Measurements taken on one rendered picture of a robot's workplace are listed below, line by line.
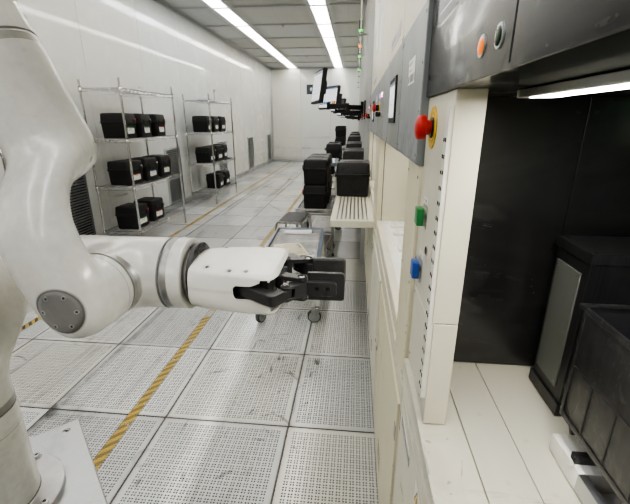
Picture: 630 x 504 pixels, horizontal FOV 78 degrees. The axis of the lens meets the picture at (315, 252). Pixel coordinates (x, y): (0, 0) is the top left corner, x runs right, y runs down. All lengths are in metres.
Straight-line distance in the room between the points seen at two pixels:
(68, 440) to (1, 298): 0.37
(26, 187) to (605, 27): 0.45
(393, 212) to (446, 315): 1.54
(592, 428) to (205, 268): 0.53
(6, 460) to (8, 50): 0.58
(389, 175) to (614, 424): 1.68
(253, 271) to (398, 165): 1.74
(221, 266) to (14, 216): 0.19
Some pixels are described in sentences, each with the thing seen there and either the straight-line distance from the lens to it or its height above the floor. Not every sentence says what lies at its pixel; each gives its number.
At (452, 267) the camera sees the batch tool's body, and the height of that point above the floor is 1.16.
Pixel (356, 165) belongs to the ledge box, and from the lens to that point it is 3.05.
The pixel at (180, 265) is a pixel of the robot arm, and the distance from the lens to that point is 0.45.
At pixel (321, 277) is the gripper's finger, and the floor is 1.20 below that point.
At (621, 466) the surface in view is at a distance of 0.63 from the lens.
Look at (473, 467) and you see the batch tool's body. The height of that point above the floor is 0.87.
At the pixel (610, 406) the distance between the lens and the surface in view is 0.63.
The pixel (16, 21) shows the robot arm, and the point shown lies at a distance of 0.55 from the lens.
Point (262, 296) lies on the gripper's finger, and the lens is 0.40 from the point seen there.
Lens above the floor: 1.36
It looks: 19 degrees down
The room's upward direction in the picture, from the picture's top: straight up
